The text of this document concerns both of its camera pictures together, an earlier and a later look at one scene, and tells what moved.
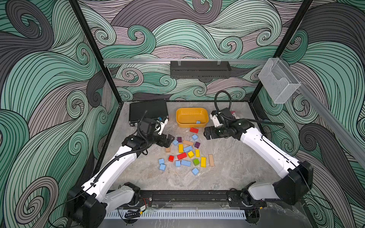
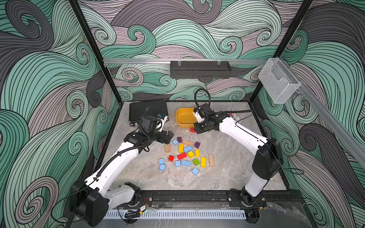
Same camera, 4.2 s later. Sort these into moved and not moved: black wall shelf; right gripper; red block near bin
Moved: right gripper
Not moved: red block near bin; black wall shelf
